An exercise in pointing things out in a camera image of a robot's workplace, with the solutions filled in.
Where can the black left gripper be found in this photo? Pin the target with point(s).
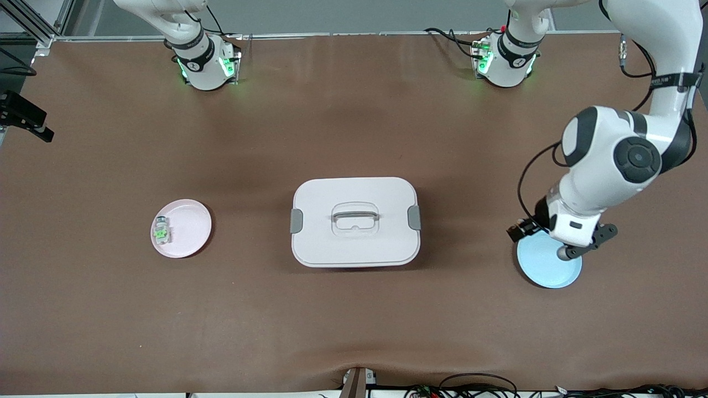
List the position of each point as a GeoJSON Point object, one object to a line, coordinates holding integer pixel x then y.
{"type": "Point", "coordinates": [541, 214]}

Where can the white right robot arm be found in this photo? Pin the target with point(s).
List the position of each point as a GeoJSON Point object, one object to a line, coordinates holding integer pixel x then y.
{"type": "Point", "coordinates": [193, 61]}

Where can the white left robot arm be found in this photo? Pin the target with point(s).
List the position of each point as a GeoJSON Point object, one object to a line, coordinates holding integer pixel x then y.
{"type": "Point", "coordinates": [608, 149]}

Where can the blue plate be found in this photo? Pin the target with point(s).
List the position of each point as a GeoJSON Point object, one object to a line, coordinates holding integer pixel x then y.
{"type": "Point", "coordinates": [547, 271]}

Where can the pink plate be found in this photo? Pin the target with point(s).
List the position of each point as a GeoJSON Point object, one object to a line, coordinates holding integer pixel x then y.
{"type": "Point", "coordinates": [188, 226]}

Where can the white lidded storage box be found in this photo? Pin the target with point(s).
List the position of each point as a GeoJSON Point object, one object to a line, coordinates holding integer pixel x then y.
{"type": "Point", "coordinates": [354, 243]}

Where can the clear green switch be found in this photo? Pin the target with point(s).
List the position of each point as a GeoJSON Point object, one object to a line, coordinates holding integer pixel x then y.
{"type": "Point", "coordinates": [161, 232]}

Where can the brown camera mount bracket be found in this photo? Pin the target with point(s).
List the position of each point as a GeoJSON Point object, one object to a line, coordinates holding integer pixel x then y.
{"type": "Point", "coordinates": [357, 384]}

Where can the silver table edge rail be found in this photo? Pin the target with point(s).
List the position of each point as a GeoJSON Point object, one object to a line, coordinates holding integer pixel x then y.
{"type": "Point", "coordinates": [359, 34]}

